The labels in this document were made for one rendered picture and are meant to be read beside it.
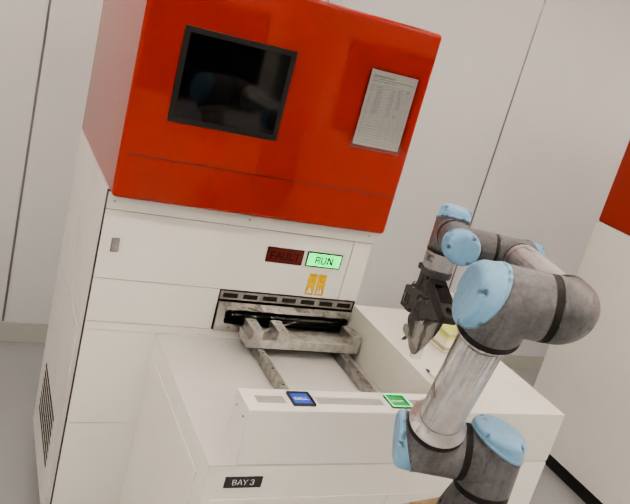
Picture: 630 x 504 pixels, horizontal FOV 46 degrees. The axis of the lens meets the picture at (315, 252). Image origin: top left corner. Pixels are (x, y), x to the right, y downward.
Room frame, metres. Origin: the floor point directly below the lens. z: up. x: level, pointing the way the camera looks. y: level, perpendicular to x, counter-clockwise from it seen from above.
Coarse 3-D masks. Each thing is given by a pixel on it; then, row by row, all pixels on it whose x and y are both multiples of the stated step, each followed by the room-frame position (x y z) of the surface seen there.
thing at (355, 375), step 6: (336, 354) 2.12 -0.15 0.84; (342, 354) 2.10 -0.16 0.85; (336, 360) 2.11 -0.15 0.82; (342, 360) 2.08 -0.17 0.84; (348, 360) 2.07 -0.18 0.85; (342, 366) 2.07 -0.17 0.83; (348, 366) 2.04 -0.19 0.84; (354, 366) 2.04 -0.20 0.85; (348, 372) 2.04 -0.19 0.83; (354, 372) 2.01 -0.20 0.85; (360, 372) 2.01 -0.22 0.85; (354, 378) 2.00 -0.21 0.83; (360, 378) 1.97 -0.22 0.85; (360, 384) 1.96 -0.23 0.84; (366, 384) 1.95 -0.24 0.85; (360, 390) 1.96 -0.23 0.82; (366, 390) 1.93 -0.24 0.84; (372, 390) 1.92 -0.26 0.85
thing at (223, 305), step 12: (228, 300) 2.05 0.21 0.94; (216, 312) 2.04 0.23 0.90; (264, 312) 2.10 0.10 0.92; (276, 312) 2.12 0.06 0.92; (288, 312) 2.13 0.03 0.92; (300, 312) 2.15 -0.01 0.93; (312, 312) 2.17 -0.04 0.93; (324, 312) 2.19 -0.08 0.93; (336, 312) 2.21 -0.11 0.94; (348, 312) 2.23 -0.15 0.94; (216, 324) 2.03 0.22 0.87; (228, 324) 2.05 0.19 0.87; (240, 324) 2.07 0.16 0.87; (264, 324) 2.12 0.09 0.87
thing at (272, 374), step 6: (252, 348) 2.01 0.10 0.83; (258, 348) 1.99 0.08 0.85; (258, 354) 1.97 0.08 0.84; (264, 354) 1.96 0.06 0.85; (258, 360) 1.96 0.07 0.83; (264, 360) 1.92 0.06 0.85; (270, 360) 1.93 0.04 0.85; (264, 366) 1.91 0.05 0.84; (270, 366) 1.90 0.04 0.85; (264, 372) 1.91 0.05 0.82; (270, 372) 1.87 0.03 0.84; (276, 372) 1.87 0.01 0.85; (270, 378) 1.86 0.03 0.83; (276, 378) 1.83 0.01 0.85; (282, 378) 1.84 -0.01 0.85; (276, 384) 1.82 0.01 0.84; (282, 384) 1.81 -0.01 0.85
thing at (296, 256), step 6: (270, 252) 2.10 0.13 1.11; (276, 252) 2.10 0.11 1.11; (282, 252) 2.11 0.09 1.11; (288, 252) 2.12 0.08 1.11; (294, 252) 2.13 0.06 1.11; (300, 252) 2.14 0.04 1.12; (270, 258) 2.10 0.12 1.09; (276, 258) 2.11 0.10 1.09; (282, 258) 2.11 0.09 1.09; (288, 258) 2.12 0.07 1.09; (294, 258) 2.13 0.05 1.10; (300, 258) 2.14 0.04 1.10
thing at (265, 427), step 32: (256, 416) 1.45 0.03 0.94; (288, 416) 1.48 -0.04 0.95; (320, 416) 1.52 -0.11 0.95; (352, 416) 1.55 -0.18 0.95; (384, 416) 1.59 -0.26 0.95; (256, 448) 1.46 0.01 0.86; (288, 448) 1.49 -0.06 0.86; (320, 448) 1.53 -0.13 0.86; (352, 448) 1.57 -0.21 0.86; (384, 448) 1.61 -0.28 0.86
